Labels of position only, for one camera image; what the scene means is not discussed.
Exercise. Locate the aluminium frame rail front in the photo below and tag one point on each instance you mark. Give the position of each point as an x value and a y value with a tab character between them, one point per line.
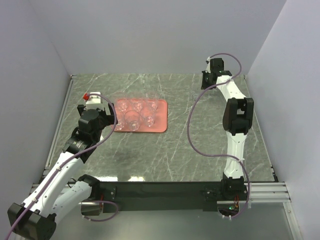
258	192

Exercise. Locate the clear round glass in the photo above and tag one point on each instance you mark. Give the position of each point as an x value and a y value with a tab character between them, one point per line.
152	99

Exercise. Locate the pink plastic tray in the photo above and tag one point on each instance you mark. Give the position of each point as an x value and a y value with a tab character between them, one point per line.
161	118

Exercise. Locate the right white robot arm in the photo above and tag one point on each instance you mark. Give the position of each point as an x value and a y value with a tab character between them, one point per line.
237	120

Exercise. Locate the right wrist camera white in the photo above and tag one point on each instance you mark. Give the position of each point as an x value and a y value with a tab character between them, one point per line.
209	65

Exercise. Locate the aluminium rail left edge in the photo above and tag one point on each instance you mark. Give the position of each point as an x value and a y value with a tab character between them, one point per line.
56	134

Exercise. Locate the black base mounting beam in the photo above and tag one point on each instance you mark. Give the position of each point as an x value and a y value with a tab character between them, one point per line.
163	196

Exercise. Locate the clear faceted glass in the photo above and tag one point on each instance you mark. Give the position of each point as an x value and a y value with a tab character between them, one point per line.
122	104
136	100

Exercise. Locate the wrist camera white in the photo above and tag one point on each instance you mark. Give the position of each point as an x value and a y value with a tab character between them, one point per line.
209	65
93	101

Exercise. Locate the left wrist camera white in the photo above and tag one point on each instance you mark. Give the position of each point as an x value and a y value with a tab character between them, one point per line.
93	101

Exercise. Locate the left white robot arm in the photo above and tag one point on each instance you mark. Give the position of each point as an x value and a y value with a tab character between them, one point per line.
37	217

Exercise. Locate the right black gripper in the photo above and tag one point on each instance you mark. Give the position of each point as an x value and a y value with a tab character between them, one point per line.
204	85

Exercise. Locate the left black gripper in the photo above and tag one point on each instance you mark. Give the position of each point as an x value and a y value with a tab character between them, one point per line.
109	119

